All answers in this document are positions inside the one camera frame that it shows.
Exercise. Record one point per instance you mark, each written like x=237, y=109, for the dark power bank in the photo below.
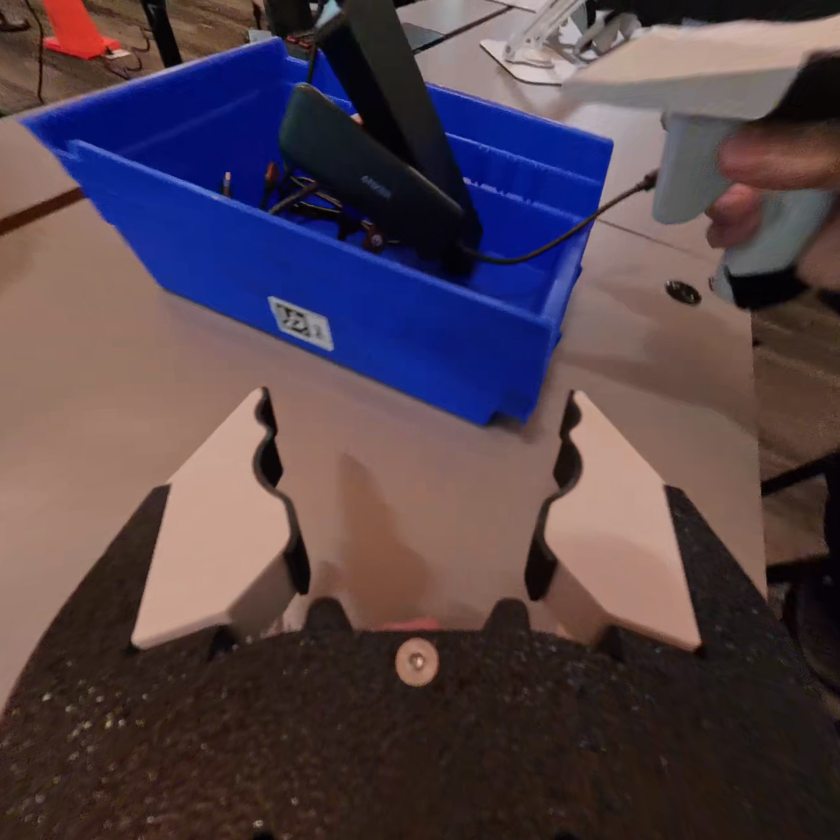
x=341, y=157

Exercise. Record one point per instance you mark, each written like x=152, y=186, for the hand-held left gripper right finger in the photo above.
x=617, y=525

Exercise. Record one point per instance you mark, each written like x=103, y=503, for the black table leg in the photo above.
x=161, y=33

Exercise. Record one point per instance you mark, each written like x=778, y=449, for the black usb hub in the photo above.
x=400, y=118

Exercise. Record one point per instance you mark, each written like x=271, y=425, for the white stand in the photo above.
x=525, y=59

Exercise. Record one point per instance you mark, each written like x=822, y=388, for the black flat device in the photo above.
x=423, y=37

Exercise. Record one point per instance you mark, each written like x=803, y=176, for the person's right hand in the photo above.
x=787, y=157

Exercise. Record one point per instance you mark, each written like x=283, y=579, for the blue plastic bin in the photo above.
x=407, y=328

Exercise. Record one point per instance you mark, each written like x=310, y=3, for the orange traffic cone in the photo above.
x=75, y=26

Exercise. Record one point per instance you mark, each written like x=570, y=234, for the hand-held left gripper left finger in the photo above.
x=216, y=525

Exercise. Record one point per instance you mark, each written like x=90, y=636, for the black office chair base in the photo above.
x=820, y=623

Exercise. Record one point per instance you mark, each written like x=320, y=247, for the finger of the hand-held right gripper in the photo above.
x=689, y=72

